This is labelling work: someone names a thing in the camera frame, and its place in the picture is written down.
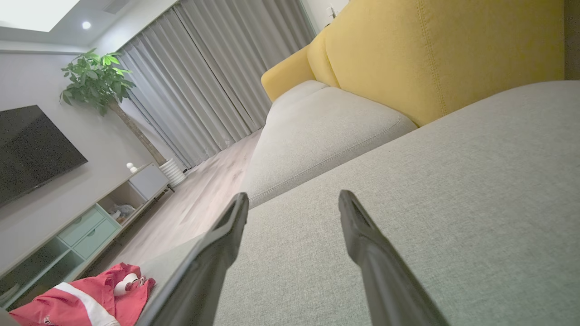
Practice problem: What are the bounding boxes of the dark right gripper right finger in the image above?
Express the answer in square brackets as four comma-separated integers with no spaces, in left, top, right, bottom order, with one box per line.
[338,190,449,326]

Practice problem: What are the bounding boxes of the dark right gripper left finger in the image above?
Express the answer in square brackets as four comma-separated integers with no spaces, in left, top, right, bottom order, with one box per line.
[136,192,249,326]

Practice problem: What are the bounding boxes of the red jersey white striped cuffs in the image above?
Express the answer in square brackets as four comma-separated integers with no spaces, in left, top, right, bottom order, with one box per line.
[102,263,157,326]

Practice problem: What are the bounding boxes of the red shorts with white hem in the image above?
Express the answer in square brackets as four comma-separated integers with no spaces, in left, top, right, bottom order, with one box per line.
[9,282,121,326]

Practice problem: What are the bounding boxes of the crumpled clear bag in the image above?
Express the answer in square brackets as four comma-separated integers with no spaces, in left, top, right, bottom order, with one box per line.
[109,204,136,223]

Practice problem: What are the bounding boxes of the white ribbed plant pot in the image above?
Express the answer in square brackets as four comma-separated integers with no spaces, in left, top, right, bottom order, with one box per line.
[159,158,187,187]

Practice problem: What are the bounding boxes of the pale green television cabinet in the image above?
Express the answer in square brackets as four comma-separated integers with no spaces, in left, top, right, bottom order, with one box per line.
[0,163,170,311]

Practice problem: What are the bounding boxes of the grey pleated curtain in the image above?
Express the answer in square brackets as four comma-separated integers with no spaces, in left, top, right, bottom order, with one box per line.
[117,0,316,170]

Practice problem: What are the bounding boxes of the small grey sofa seat cushion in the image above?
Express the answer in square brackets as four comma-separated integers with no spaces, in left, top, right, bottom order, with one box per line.
[267,80,329,114]

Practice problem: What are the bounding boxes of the black flat television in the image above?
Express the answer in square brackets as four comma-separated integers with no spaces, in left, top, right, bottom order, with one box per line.
[0,105,88,206]

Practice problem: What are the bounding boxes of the green potted tree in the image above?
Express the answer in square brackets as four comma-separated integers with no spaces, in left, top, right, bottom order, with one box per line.
[60,48,168,166]

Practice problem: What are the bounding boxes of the yellow sofa backrest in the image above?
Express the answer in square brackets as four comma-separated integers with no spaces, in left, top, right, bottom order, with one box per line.
[261,0,565,127]

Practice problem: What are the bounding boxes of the ceiling air vent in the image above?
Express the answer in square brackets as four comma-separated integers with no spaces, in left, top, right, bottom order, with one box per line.
[102,0,132,14]

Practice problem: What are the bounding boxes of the bright ceiling light panel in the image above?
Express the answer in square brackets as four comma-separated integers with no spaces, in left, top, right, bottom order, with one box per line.
[0,0,81,32]

